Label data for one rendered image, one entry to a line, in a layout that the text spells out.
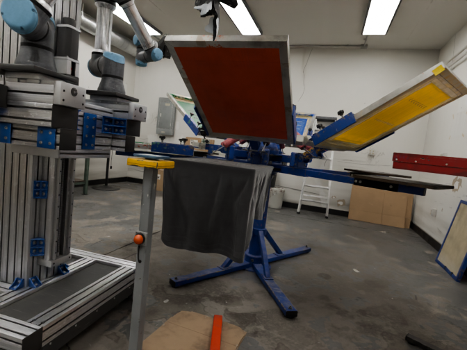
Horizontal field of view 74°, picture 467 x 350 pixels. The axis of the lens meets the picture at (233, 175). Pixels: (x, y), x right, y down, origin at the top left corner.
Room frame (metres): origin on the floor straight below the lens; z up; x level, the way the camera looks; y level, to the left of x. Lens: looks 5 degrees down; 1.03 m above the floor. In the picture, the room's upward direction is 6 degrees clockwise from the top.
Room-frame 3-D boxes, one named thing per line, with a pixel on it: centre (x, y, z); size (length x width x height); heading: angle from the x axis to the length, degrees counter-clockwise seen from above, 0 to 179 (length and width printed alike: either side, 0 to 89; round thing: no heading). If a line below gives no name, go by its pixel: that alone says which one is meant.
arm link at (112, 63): (1.79, 0.75, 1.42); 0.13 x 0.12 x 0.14; 52
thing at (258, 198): (1.56, -0.15, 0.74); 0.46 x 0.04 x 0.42; 163
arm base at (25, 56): (1.31, 0.87, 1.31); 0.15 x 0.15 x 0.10
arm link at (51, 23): (1.30, 0.87, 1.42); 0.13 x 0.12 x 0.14; 15
